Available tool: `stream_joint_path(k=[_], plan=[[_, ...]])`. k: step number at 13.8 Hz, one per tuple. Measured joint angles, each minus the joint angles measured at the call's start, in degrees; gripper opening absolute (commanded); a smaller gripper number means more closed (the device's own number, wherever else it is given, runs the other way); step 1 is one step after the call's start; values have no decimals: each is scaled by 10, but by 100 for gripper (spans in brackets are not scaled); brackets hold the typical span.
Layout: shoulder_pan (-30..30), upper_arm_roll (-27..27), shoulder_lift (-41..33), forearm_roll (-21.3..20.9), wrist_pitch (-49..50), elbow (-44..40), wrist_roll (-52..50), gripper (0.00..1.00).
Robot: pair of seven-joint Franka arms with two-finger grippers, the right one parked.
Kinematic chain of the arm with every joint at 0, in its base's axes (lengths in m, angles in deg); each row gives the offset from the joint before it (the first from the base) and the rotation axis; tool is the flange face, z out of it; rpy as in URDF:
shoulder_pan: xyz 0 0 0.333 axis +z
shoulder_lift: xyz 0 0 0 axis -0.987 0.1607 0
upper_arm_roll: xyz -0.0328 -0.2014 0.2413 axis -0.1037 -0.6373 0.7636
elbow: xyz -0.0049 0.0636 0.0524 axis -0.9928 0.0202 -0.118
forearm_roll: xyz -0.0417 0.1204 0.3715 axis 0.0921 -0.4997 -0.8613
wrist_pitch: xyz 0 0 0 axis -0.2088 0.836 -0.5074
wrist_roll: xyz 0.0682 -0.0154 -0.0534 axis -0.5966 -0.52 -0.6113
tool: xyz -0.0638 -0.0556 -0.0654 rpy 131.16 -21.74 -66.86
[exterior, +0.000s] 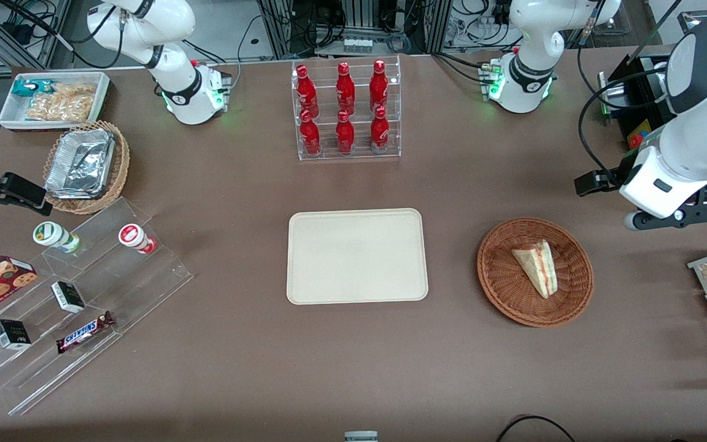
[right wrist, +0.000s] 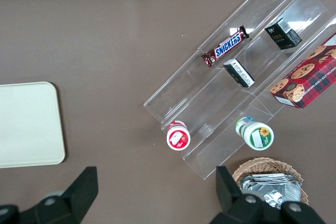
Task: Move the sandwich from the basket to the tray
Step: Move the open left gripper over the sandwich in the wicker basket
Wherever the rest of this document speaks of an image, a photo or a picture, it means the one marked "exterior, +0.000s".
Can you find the green lid yogurt cup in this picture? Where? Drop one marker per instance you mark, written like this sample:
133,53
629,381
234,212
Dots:
53,234

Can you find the red cola bottle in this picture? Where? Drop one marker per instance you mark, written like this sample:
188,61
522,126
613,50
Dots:
345,89
380,130
306,92
378,86
345,134
310,135

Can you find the Snickers chocolate bar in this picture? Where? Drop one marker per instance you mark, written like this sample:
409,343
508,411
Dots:
83,333

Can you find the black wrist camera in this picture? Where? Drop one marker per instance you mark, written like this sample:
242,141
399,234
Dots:
596,182

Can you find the aluminium frame rack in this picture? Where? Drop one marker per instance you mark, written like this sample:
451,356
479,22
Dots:
359,15

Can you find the brown wicker basket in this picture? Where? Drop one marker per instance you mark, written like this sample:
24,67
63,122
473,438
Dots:
501,276

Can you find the triangular sandwich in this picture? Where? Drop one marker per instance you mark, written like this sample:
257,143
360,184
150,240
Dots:
537,267

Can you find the aluminium foil container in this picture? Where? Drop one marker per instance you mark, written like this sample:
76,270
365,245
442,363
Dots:
80,162

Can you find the beige plastic tray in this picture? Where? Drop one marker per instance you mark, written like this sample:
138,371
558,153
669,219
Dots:
356,256

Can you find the black electronics box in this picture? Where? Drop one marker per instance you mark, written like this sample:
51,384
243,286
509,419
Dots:
642,98

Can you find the clear acrylic bottle rack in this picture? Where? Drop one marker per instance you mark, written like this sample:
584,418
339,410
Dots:
390,153

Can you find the light wicker basket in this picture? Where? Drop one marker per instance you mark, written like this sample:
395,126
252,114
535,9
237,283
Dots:
121,162

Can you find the teal snack packet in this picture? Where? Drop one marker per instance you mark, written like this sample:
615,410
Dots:
28,87

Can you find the white power strip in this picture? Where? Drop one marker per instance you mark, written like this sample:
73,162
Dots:
358,44

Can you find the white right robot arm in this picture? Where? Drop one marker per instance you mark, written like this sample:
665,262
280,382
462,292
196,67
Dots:
172,37

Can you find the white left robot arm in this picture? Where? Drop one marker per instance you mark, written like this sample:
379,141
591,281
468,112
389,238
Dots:
706,86

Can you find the small black carton box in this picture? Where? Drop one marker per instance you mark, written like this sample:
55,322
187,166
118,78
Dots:
11,335
68,298

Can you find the red lid yogurt cup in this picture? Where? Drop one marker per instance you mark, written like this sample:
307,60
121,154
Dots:
132,236

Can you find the clear acrylic stepped display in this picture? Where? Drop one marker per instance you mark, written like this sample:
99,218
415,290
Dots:
145,288

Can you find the clear bag of chips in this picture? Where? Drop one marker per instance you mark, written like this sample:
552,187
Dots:
65,103

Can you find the small grey label plate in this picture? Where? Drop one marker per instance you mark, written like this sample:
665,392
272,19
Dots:
361,436

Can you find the white rectangular bin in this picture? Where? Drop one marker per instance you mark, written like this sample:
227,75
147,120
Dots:
8,116

